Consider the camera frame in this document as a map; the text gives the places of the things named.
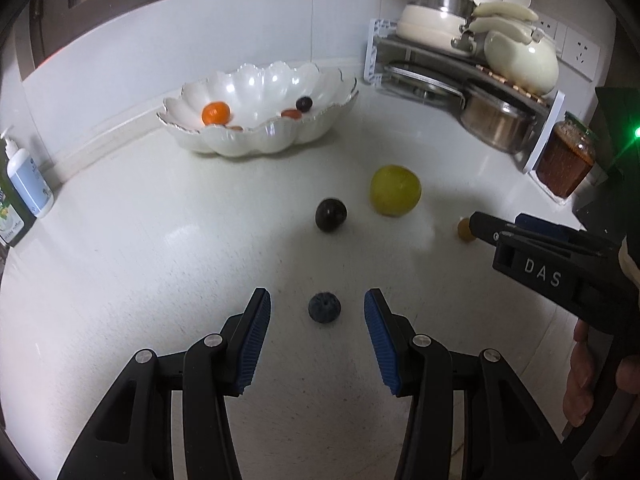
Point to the blueberry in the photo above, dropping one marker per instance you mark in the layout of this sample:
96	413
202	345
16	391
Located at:
324	307

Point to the white scalloped bowl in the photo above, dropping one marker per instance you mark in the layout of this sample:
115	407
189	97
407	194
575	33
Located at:
250	140

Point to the glass pot lid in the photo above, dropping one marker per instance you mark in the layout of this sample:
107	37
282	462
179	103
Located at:
420	80

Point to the white pump bottle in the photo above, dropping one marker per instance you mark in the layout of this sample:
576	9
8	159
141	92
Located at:
30	185

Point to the glass jar of red sauce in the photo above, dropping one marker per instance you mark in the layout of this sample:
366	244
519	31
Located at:
565	165

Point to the brown longan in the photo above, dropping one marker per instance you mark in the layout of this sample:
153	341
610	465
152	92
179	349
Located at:
465	230

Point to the wooden trivet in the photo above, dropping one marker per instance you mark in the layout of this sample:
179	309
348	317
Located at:
500	79

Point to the green dish soap bottle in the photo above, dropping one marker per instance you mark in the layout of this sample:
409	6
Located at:
10	220

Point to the person's right hand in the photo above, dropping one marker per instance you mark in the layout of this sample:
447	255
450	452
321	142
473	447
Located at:
577	380

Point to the white grey shelf rack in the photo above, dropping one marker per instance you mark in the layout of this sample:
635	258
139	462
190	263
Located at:
545	135

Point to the green apple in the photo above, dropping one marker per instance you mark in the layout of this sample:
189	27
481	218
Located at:
395	191

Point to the black knife block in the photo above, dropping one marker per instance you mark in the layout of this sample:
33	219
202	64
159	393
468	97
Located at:
600	200

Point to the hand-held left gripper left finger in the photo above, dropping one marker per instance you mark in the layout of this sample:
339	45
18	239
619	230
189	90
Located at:
252	340

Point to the dark wooden cutting board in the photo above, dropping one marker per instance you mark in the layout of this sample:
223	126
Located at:
612	110

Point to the orange tangerine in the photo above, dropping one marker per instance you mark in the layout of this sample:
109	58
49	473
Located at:
216	113

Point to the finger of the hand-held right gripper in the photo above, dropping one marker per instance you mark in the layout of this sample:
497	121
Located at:
550	225
492	227

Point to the cream round pot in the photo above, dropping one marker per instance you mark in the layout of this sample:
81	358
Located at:
525	65

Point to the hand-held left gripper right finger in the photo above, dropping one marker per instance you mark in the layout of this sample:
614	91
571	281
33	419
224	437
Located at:
382	345

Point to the white wall socket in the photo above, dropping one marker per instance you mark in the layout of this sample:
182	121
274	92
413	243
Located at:
550	25
582	52

